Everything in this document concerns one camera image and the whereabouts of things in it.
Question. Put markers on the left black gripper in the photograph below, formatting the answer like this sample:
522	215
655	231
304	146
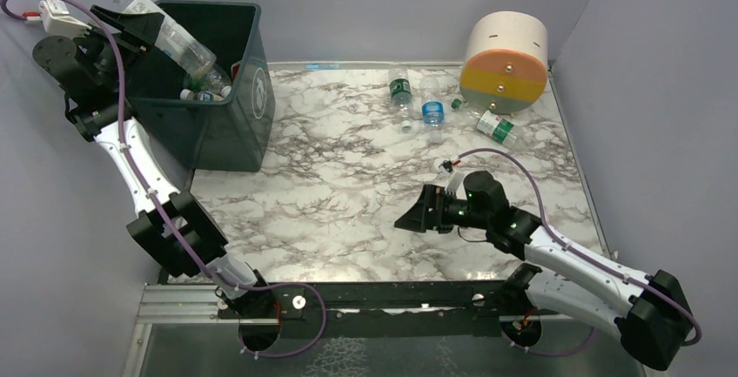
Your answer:
119	25

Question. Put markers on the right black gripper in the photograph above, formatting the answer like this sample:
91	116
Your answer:
433	209

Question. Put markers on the green tea bottle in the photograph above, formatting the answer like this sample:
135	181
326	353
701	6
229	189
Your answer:
192	84

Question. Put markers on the clear bottle grey blue label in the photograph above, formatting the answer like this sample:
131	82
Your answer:
203	96

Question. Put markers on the clear unlabelled bottle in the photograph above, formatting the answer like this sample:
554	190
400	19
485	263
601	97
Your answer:
216	81

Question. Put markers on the amber bottle red label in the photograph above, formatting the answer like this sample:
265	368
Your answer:
234	69

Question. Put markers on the clear bottle dark green label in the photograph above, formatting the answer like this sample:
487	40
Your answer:
401	96

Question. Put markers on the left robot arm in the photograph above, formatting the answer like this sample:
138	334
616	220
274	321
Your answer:
170	224

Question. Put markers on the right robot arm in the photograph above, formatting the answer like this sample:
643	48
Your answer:
648	314

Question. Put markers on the dark green plastic bin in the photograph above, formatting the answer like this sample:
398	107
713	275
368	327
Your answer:
229	132

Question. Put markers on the clear bottle blue wrap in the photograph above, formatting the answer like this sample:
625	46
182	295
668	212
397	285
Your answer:
432	110

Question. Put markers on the clear bottle green white label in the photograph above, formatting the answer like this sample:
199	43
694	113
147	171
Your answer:
500	130

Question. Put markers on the white cylinder with coloured face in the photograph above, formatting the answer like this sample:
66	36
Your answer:
505	66

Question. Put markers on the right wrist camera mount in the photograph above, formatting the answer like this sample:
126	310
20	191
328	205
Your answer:
454	176

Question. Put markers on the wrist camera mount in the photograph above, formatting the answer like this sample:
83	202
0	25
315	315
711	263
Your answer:
454	176
56	19

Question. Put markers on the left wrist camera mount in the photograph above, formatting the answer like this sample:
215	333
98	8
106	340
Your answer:
56	19

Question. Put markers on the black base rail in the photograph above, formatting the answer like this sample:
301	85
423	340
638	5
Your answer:
379	309

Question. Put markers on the aluminium frame rail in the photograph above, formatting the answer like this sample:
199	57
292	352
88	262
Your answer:
173	305

